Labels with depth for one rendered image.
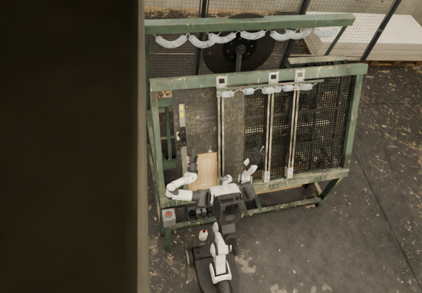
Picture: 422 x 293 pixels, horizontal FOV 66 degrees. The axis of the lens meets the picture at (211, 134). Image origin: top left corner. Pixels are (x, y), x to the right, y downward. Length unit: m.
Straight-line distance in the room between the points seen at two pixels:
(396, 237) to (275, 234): 1.64
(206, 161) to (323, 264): 2.04
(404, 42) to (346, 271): 4.68
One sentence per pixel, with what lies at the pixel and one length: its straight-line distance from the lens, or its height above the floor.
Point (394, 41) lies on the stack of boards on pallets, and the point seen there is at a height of 0.56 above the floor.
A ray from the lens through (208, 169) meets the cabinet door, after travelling 3.37.
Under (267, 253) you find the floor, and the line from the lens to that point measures 4.29.
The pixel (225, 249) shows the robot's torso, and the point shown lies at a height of 0.68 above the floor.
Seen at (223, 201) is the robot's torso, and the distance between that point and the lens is 2.85.
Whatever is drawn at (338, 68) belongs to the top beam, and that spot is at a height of 1.95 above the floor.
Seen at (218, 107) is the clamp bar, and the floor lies 1.69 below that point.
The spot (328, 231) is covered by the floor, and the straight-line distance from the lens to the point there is 4.70.
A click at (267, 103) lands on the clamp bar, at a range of 3.27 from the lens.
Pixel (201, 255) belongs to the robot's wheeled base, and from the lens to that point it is 3.91.
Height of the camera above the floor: 3.90
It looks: 51 degrees down
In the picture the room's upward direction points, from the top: 11 degrees clockwise
